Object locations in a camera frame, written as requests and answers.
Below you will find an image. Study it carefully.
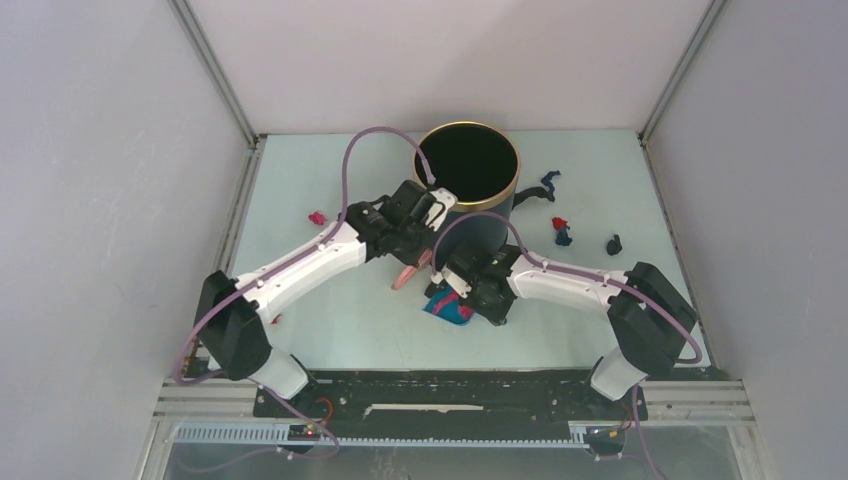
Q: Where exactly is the dark blue gold-rimmed bin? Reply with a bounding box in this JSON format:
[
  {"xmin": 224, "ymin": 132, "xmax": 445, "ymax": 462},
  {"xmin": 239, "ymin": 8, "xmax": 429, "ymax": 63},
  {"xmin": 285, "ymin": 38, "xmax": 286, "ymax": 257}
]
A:
[{"xmin": 419, "ymin": 121, "xmax": 521, "ymax": 265}]

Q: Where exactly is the blue dustpan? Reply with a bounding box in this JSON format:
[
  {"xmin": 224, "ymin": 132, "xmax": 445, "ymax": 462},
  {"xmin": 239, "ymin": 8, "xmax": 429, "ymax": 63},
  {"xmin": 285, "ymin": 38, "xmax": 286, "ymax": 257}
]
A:
[{"xmin": 424, "ymin": 288, "xmax": 475, "ymax": 326}]

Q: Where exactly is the black paper scrap by bin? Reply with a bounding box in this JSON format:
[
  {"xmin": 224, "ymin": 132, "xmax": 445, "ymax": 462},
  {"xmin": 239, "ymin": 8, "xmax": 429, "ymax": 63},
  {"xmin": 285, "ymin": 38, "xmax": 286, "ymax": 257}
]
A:
[{"xmin": 512, "ymin": 186, "xmax": 555, "ymax": 209}]

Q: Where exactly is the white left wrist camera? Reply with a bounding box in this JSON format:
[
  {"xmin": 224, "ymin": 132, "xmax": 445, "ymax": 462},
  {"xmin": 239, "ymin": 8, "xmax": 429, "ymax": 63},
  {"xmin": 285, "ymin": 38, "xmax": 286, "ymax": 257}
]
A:
[{"xmin": 424, "ymin": 188, "xmax": 457, "ymax": 231}]

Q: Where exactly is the grey slotted cable duct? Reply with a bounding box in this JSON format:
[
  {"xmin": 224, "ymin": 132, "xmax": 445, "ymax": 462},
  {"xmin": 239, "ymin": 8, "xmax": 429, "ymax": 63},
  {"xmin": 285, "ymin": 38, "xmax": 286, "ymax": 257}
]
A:
[{"xmin": 172, "ymin": 423, "xmax": 591, "ymax": 450}]

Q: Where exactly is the blue paper scrap far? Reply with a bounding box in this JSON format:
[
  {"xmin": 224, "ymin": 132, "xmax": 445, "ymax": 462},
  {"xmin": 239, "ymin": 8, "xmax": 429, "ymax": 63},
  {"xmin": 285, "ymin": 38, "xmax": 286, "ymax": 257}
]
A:
[{"xmin": 540, "ymin": 170, "xmax": 561, "ymax": 192}]

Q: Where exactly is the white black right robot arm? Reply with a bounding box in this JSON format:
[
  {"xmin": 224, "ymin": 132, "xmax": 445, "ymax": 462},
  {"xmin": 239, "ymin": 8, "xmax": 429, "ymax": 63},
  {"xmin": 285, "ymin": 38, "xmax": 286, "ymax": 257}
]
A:
[{"xmin": 427, "ymin": 242, "xmax": 703, "ymax": 418}]

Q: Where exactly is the red paper scrap right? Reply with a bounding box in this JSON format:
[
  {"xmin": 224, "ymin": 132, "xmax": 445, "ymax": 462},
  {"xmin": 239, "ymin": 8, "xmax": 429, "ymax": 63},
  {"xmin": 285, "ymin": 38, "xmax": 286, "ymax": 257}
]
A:
[{"xmin": 551, "ymin": 217, "xmax": 569, "ymax": 231}]

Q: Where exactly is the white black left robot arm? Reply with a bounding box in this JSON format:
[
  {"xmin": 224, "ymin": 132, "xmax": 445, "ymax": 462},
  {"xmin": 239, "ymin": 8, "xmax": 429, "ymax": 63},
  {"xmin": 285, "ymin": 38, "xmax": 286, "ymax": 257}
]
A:
[{"xmin": 193, "ymin": 180, "xmax": 457, "ymax": 417}]

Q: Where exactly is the left aluminium frame post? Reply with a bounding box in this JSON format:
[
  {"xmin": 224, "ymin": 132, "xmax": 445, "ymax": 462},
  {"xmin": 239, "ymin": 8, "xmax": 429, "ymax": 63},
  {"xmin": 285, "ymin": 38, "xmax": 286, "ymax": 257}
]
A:
[{"xmin": 167, "ymin": 0, "xmax": 259, "ymax": 149}]

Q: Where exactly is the pink hand brush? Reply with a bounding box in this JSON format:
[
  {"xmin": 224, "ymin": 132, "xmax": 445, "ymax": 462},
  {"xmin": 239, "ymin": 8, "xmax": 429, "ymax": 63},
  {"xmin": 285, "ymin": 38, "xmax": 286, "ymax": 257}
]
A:
[{"xmin": 391, "ymin": 249, "xmax": 432, "ymax": 290}]

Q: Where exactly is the dark blue paper scrap right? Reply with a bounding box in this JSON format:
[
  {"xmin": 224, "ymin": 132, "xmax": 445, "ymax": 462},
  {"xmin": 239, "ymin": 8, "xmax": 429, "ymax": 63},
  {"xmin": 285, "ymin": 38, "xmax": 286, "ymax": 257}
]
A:
[{"xmin": 555, "ymin": 227, "xmax": 573, "ymax": 246}]

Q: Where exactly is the right aluminium frame post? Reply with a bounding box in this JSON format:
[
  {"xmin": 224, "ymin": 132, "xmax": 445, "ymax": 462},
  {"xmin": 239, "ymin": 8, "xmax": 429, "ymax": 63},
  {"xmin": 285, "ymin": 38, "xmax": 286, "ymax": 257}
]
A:
[{"xmin": 638, "ymin": 0, "xmax": 729, "ymax": 148}]

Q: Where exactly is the aluminium front rail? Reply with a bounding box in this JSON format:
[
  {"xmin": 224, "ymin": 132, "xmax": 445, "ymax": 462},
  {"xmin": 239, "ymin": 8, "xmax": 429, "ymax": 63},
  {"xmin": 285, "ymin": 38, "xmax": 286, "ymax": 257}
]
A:
[{"xmin": 152, "ymin": 379, "xmax": 756, "ymax": 427}]

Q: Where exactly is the small electronics board left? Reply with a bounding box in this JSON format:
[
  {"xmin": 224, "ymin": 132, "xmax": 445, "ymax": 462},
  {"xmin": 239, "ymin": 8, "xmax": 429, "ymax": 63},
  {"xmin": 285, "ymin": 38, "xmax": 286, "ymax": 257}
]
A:
[{"xmin": 287, "ymin": 425, "xmax": 321, "ymax": 441}]

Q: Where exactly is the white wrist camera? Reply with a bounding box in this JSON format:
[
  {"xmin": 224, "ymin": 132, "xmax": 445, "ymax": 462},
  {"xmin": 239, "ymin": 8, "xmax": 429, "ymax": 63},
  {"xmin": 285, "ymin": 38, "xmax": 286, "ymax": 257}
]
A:
[
  {"xmin": 424, "ymin": 188, "xmax": 457, "ymax": 231},
  {"xmin": 430, "ymin": 264, "xmax": 474, "ymax": 299}
]

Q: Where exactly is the large pink paper scrap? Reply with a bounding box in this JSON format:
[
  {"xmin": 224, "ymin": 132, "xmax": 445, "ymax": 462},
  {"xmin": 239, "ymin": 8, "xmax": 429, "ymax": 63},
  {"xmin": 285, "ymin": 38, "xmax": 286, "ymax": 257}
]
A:
[{"xmin": 431, "ymin": 293, "xmax": 474, "ymax": 325}]

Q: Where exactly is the black paper scrap right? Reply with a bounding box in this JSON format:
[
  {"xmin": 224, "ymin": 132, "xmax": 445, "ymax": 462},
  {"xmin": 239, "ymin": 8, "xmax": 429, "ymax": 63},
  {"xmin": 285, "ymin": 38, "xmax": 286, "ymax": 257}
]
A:
[{"xmin": 605, "ymin": 234, "xmax": 623, "ymax": 256}]

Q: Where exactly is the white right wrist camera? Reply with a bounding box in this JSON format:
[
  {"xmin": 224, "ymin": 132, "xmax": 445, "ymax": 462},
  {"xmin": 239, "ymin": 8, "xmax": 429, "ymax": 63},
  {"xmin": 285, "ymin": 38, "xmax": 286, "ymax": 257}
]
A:
[{"xmin": 430, "ymin": 264, "xmax": 474, "ymax": 299}]

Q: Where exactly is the black mounting base plate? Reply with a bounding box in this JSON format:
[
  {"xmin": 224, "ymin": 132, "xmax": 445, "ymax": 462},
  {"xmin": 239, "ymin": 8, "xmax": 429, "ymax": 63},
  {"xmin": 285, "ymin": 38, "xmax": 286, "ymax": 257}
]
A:
[{"xmin": 292, "ymin": 369, "xmax": 648, "ymax": 442}]

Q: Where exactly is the aluminium frame post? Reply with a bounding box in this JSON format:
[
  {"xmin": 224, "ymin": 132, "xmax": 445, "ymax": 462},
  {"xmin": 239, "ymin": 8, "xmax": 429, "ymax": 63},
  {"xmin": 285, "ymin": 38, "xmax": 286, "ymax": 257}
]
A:
[
  {"xmin": 167, "ymin": 0, "xmax": 259, "ymax": 149},
  {"xmin": 638, "ymin": 0, "xmax": 729, "ymax": 148}
]

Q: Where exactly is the small pink paper scrap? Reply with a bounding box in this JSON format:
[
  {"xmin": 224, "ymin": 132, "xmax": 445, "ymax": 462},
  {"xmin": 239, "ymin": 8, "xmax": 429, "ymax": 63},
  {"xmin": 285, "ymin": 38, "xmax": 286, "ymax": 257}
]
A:
[{"xmin": 308, "ymin": 211, "xmax": 328, "ymax": 226}]

